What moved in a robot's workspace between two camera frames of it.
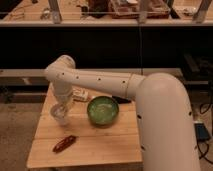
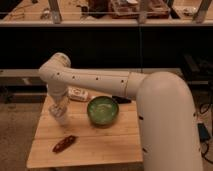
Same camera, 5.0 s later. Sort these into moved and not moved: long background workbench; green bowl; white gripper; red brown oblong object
Moved: white gripper
Not moved: red brown oblong object; green bowl; long background workbench
